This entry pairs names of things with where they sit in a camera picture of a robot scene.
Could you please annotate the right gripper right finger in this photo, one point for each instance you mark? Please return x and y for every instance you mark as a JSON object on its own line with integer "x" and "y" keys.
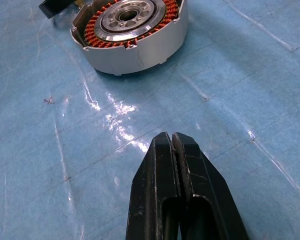
{"x": 210, "y": 205}

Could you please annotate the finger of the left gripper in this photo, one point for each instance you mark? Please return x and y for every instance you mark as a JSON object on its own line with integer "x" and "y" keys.
{"x": 55, "y": 7}

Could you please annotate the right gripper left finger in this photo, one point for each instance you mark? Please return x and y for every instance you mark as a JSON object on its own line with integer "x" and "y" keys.
{"x": 150, "y": 200}

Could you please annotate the silver motor housing copper coils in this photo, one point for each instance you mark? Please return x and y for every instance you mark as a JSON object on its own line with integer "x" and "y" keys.
{"x": 130, "y": 57}

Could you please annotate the blue plastic table cover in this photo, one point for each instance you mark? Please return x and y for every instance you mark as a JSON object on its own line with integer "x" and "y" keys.
{"x": 40, "y": 150}

